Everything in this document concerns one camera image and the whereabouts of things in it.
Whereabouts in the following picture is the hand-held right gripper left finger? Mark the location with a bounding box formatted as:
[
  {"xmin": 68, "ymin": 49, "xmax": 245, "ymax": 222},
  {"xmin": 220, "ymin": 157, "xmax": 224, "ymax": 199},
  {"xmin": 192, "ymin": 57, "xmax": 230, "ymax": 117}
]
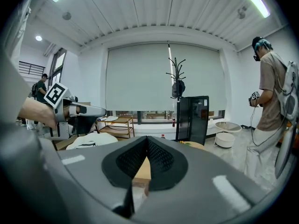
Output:
[{"xmin": 35, "ymin": 135, "xmax": 150, "ymax": 223}]

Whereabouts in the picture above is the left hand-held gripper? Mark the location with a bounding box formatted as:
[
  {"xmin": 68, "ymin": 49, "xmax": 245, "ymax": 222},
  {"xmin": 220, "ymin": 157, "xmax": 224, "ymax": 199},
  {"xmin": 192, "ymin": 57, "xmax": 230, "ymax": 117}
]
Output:
[{"xmin": 43, "ymin": 82, "xmax": 107, "ymax": 141}]

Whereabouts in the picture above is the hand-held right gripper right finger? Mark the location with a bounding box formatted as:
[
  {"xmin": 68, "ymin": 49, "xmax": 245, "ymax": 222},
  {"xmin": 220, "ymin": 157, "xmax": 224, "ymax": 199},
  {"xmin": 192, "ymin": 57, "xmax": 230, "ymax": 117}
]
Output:
[{"xmin": 134, "ymin": 135, "xmax": 278, "ymax": 224}]

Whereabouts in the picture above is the person's left forearm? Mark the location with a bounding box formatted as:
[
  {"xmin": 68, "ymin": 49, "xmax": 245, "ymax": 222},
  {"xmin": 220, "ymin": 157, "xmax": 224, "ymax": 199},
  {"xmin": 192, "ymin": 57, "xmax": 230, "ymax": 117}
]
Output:
[{"xmin": 18, "ymin": 96, "xmax": 58, "ymax": 130}]

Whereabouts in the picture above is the white beanbag seat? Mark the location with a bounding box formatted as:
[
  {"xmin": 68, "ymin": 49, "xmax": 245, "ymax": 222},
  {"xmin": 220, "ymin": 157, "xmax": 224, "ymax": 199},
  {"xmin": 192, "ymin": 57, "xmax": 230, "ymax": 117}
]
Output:
[{"xmin": 66, "ymin": 132, "xmax": 119, "ymax": 151}]

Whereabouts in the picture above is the wooden shelf rack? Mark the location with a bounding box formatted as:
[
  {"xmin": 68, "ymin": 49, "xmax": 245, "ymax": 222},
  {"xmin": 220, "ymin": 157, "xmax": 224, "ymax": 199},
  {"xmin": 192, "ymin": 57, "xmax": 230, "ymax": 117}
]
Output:
[{"xmin": 96, "ymin": 115, "xmax": 135, "ymax": 139}]

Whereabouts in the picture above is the round white side table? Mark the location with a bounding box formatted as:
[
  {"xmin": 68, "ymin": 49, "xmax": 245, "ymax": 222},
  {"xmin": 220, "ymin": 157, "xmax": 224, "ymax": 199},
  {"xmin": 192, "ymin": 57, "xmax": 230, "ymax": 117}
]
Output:
[{"xmin": 214, "ymin": 121, "xmax": 242, "ymax": 149}]

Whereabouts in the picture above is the grey roller blind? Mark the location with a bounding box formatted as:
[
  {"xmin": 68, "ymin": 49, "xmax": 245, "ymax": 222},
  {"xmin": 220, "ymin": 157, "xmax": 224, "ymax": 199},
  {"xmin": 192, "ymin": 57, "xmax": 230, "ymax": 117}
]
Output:
[{"xmin": 106, "ymin": 42, "xmax": 220, "ymax": 112}]

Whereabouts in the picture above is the black glass-door fridge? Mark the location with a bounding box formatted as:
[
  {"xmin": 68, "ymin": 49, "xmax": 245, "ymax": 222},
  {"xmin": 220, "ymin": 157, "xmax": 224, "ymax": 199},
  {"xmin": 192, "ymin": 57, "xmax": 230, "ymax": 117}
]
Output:
[{"xmin": 177, "ymin": 96, "xmax": 210, "ymax": 146}]

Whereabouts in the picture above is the black coat rack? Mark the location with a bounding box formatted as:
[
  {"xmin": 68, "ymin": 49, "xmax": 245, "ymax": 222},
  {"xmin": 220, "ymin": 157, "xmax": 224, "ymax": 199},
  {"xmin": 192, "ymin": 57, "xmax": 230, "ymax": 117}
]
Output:
[{"xmin": 165, "ymin": 57, "xmax": 186, "ymax": 141}]

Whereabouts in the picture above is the black railing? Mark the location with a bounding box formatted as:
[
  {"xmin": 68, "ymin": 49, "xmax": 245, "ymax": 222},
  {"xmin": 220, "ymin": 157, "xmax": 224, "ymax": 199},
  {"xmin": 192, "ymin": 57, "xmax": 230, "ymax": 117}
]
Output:
[{"xmin": 18, "ymin": 61, "xmax": 46, "ymax": 76}]

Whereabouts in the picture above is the person's light grey t-shirt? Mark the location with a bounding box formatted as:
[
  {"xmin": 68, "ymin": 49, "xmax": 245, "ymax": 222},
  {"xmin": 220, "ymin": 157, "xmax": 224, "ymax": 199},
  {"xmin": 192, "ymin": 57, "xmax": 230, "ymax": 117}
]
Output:
[{"xmin": 0, "ymin": 43, "xmax": 32, "ymax": 126}]

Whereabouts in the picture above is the dark hat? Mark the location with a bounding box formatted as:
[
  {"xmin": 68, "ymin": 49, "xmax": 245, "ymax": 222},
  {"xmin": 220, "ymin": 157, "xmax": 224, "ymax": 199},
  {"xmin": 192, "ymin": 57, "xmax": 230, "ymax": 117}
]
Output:
[{"xmin": 171, "ymin": 79, "xmax": 186, "ymax": 99}]

